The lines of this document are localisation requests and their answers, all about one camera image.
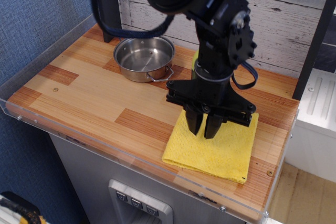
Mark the yellow olive oil bottle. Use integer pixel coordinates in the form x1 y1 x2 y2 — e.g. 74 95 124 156
191 50 199 79

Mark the dark vertical post left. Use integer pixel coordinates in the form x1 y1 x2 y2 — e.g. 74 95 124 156
93 0 123 43

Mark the dark vertical post right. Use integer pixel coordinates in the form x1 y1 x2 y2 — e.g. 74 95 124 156
292 0 335 101

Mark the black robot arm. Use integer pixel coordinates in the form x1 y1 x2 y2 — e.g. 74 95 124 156
148 0 258 139

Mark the yellow object bottom left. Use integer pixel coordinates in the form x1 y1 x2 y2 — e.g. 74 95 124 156
19 211 47 224

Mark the white appliance at right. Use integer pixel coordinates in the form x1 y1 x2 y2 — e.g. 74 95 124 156
285 69 335 182

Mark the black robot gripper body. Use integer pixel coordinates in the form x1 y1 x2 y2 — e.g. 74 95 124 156
166 73 256 126

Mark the stainless steel pot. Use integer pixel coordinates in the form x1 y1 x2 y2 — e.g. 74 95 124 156
113 37 175 83

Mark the dark vertical post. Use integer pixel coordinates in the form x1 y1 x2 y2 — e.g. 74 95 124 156
93 0 123 43
292 0 335 101

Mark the yellow towel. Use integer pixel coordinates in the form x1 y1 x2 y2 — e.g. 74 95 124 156
162 110 259 184

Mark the clear acrylic counter guard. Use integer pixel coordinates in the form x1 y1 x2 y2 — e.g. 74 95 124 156
1 25 299 223

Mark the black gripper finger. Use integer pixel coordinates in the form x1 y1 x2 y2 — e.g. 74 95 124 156
204 114 224 139
186 109 203 135

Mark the silver dispenser panel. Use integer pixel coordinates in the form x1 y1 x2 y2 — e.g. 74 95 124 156
109 179 174 223

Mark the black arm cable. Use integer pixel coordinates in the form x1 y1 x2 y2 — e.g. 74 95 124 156
90 0 175 40

